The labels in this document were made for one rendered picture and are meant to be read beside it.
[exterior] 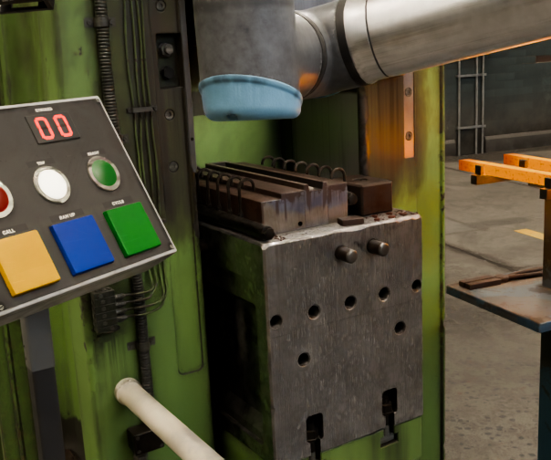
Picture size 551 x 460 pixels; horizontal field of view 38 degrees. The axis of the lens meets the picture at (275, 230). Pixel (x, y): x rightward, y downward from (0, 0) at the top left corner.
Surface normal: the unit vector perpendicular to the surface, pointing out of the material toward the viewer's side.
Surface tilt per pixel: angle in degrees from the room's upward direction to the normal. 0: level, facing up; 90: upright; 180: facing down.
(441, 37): 116
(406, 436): 90
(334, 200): 90
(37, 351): 90
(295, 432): 90
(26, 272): 60
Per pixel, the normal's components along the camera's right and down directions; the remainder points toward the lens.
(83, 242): 0.70, -0.41
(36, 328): 0.52, 0.17
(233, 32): -0.20, 0.22
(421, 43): -0.28, 0.64
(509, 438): -0.05, -0.97
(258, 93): 0.17, 0.24
